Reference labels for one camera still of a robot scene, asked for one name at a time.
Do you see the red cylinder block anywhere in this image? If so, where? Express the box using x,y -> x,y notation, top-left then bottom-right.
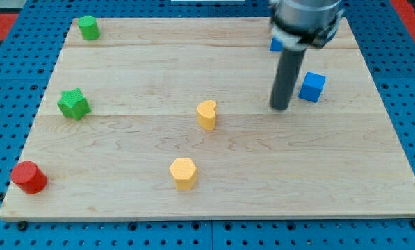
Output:
10,161 -> 48,194

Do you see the wooden board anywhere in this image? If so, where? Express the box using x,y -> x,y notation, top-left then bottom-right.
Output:
0,18 -> 415,222

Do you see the yellow hexagon block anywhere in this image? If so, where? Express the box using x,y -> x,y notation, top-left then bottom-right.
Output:
169,158 -> 197,190

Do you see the blue block behind arm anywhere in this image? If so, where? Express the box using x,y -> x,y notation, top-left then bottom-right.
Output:
270,37 -> 283,52

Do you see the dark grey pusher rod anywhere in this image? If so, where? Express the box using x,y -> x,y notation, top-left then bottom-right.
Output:
269,48 -> 306,111

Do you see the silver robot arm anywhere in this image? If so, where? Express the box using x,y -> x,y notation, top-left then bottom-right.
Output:
268,0 -> 345,110

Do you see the green cylinder block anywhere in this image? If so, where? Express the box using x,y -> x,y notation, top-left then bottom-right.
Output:
78,15 -> 100,40

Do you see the green star block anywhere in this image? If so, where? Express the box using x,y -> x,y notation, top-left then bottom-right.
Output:
57,87 -> 91,121

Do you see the yellow heart block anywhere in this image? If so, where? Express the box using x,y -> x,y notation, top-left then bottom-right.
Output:
196,100 -> 217,131

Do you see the blue cube block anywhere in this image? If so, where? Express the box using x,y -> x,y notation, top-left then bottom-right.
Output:
298,72 -> 326,103

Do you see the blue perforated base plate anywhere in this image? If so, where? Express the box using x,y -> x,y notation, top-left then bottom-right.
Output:
0,1 -> 415,249

